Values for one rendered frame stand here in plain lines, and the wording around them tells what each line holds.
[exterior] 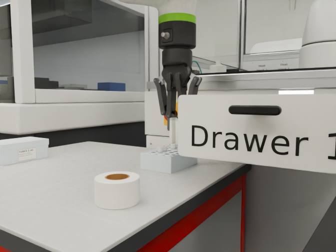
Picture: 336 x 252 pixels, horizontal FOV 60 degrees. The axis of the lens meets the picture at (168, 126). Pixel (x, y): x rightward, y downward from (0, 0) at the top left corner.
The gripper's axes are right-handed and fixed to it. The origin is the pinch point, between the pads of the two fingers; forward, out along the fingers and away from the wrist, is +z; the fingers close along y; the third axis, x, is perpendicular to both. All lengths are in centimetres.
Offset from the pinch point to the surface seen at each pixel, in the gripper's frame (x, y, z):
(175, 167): -8.9, 5.3, 6.8
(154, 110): 15.3, -18.2, -4.2
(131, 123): 50, -58, 4
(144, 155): -10.9, -1.7, 4.5
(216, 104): -17.5, 18.6, -7.4
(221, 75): 15.7, 5.0, -14.9
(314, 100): -17.1, 33.1, -8.1
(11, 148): -24.6, -32.4, 4.1
